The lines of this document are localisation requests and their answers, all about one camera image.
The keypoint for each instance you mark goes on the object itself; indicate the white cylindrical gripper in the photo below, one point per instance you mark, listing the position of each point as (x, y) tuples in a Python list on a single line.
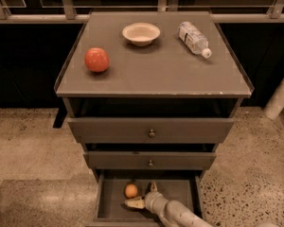
[(150, 200)]

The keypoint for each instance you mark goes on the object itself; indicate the small orange fruit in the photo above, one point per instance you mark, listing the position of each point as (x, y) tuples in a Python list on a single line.
[(131, 191)]

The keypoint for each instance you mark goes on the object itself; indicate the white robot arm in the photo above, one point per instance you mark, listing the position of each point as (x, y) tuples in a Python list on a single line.
[(172, 213)]

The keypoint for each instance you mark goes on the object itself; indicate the grey middle drawer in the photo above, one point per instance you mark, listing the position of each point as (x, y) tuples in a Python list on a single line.
[(140, 159)]

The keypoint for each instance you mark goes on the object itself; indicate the brass top drawer knob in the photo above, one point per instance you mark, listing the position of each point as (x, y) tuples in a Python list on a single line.
[(152, 133)]

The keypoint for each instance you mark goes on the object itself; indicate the grey top drawer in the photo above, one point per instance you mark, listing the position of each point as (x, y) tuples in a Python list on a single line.
[(136, 130)]

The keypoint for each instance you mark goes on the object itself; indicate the grey wooden drawer cabinet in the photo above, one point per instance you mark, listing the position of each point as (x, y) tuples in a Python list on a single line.
[(161, 80)]

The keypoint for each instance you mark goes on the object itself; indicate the red apple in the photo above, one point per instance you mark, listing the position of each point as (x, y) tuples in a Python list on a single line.
[(96, 60)]

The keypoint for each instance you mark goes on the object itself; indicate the beige paper bowl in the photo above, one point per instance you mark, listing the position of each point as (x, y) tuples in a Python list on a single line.
[(141, 34)]

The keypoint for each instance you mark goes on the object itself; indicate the clear plastic water bottle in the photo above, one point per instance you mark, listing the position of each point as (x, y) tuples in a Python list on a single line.
[(194, 39)]

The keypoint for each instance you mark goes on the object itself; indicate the metal railing with glass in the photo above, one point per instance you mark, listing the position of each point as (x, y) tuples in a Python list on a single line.
[(78, 11)]

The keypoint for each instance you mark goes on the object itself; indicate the white cylindrical post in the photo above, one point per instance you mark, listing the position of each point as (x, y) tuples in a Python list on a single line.
[(275, 104)]

